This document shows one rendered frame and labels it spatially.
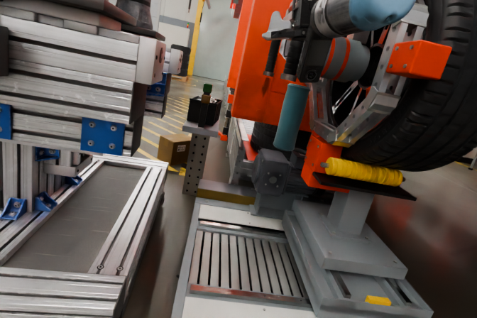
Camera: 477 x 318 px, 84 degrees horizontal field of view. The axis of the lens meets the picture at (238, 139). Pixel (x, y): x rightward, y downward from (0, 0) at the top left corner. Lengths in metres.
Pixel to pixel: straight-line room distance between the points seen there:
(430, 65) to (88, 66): 0.70
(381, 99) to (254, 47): 0.71
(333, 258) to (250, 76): 0.83
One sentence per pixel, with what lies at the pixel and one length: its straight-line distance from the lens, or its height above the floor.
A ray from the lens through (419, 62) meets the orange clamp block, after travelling 0.70.
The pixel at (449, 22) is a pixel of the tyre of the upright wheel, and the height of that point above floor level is 0.94.
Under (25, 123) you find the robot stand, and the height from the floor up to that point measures 0.55.
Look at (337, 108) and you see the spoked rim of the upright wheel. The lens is 1.19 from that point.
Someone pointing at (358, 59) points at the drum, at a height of 0.85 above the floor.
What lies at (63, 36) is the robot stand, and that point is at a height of 0.74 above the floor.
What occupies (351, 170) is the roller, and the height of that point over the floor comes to 0.52.
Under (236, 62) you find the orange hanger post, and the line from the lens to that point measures 3.23.
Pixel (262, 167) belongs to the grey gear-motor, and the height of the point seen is 0.36.
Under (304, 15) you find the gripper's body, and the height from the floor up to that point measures 0.88.
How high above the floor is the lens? 0.75
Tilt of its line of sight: 14 degrees down
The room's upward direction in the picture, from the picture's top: 12 degrees clockwise
